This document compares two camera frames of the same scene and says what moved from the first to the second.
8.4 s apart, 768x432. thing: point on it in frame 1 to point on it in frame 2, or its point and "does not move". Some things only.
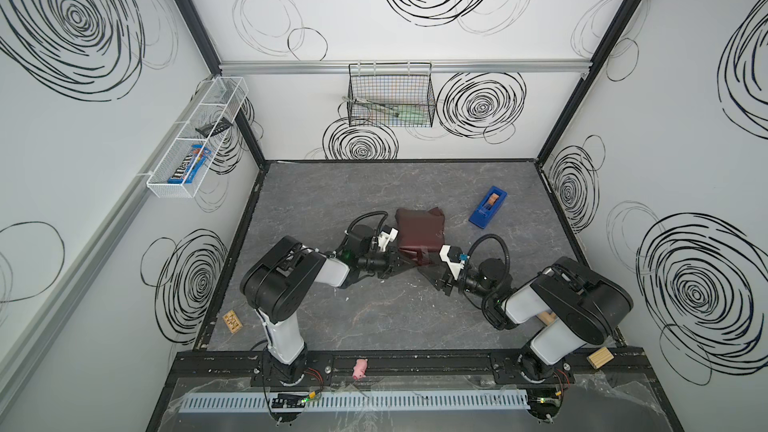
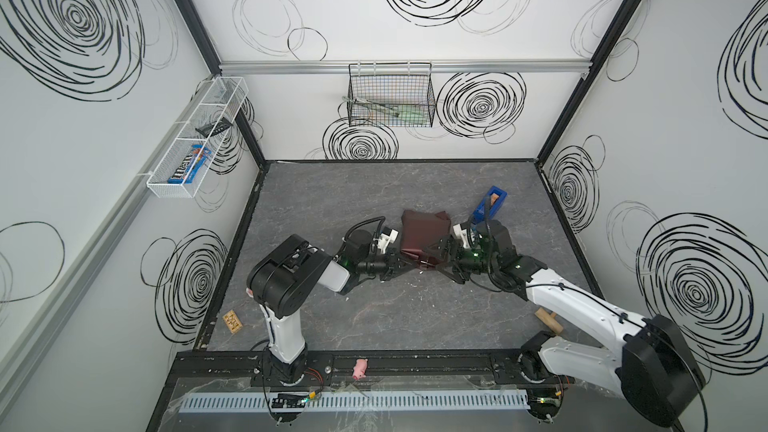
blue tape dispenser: x=488 y=207 does not move
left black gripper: x=390 y=262 does not move
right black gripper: x=440 y=282 to x=444 y=245
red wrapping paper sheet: x=420 y=232 does not move
